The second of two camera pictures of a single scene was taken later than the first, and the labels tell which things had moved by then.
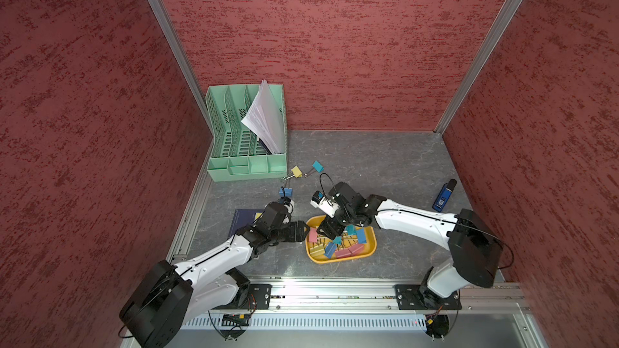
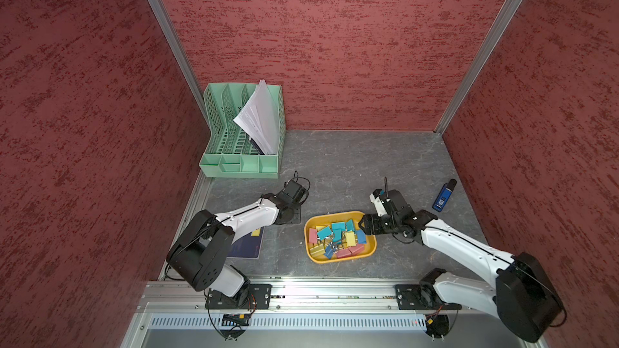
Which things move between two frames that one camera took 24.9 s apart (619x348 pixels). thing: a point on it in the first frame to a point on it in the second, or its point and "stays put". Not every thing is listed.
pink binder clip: x=356 y=249 stays put
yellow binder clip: x=297 y=172 to x=348 y=239
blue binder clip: x=330 y=250 stays put
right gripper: x=329 y=225 to x=375 y=228
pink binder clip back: x=342 y=253 stays put
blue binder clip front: x=361 y=236 stays put
